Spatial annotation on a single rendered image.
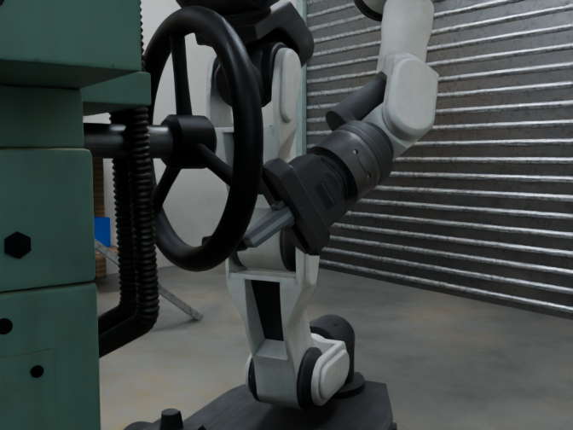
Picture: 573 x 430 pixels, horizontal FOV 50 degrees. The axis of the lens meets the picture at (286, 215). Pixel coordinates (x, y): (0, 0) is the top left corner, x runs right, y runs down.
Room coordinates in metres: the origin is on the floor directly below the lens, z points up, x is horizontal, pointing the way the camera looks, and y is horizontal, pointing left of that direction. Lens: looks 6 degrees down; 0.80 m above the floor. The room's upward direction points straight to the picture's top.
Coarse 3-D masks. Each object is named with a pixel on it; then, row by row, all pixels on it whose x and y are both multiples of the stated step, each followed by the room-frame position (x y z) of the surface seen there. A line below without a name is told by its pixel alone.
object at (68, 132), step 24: (0, 96) 0.39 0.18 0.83; (24, 96) 0.40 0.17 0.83; (48, 96) 0.41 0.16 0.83; (72, 96) 0.42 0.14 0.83; (0, 120) 0.39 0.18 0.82; (24, 120) 0.40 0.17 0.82; (48, 120) 0.41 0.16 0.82; (72, 120) 0.42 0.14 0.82; (0, 144) 0.39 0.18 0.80; (24, 144) 0.40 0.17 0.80; (48, 144) 0.41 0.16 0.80; (72, 144) 0.42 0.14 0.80
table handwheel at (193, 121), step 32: (160, 32) 0.71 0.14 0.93; (192, 32) 0.67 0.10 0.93; (224, 32) 0.60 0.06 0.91; (160, 64) 0.75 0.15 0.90; (224, 64) 0.59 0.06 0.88; (256, 96) 0.57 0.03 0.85; (96, 128) 0.61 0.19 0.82; (160, 128) 0.66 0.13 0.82; (192, 128) 0.66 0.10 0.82; (256, 128) 0.57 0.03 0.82; (192, 160) 0.67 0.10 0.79; (256, 160) 0.57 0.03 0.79; (160, 192) 0.73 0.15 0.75; (256, 192) 0.58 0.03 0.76; (160, 224) 0.74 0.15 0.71; (224, 224) 0.59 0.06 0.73; (192, 256) 0.65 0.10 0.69; (224, 256) 0.62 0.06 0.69
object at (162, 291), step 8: (96, 240) 2.54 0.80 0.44; (96, 248) 2.55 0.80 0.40; (104, 248) 2.57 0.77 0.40; (112, 256) 2.59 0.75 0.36; (160, 288) 2.75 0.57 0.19; (168, 296) 2.77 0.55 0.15; (176, 296) 2.80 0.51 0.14; (176, 304) 2.80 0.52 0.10; (184, 304) 2.83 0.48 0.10; (192, 312) 2.86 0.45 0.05
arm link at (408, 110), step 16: (384, 64) 0.83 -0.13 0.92; (400, 64) 0.79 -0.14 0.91; (416, 64) 0.80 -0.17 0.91; (400, 80) 0.78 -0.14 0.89; (416, 80) 0.78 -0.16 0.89; (432, 80) 0.79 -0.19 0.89; (400, 96) 0.77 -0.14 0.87; (416, 96) 0.77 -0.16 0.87; (432, 96) 0.78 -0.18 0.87; (384, 112) 0.77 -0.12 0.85; (400, 112) 0.76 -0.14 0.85; (416, 112) 0.76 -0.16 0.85; (432, 112) 0.77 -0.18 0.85; (400, 128) 0.75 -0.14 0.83; (416, 128) 0.75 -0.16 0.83
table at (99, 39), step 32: (0, 0) 0.29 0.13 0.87; (32, 0) 0.30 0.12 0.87; (64, 0) 0.31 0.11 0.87; (96, 0) 0.32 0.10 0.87; (128, 0) 0.33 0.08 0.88; (0, 32) 0.30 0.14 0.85; (32, 32) 0.30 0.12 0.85; (64, 32) 0.31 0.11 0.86; (96, 32) 0.32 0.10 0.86; (128, 32) 0.33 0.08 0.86; (0, 64) 0.31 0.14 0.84; (32, 64) 0.31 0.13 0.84; (64, 64) 0.31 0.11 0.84; (96, 64) 0.32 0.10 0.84; (128, 64) 0.33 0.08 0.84; (96, 96) 0.53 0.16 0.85; (128, 96) 0.55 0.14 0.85
